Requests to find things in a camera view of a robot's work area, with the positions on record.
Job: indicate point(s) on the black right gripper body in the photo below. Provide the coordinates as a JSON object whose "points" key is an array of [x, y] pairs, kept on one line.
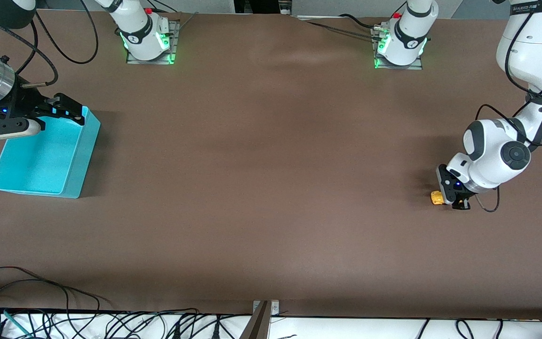
{"points": [[22, 104]]}

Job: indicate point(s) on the yellow beetle toy car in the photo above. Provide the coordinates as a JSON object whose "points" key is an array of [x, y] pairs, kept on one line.
{"points": [[436, 198]]}

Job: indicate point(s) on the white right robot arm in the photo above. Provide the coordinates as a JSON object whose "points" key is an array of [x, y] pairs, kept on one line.
{"points": [[139, 33]]}

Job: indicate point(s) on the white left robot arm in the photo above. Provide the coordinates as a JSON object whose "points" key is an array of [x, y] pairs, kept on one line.
{"points": [[492, 160]]}

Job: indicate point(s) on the cyan plastic storage bin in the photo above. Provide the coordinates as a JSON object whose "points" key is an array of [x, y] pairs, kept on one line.
{"points": [[40, 160]]}

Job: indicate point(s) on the black equipment block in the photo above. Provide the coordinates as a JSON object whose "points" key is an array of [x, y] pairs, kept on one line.
{"points": [[257, 5]]}

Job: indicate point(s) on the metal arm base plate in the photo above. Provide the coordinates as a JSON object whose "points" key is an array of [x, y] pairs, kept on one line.
{"points": [[417, 66], [172, 42]]}

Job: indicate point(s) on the silver mast bracket plate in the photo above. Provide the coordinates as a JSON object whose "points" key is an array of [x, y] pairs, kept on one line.
{"points": [[274, 308]]}

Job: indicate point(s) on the aluminium camera mast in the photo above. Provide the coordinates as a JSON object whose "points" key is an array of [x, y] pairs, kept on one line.
{"points": [[258, 325]]}

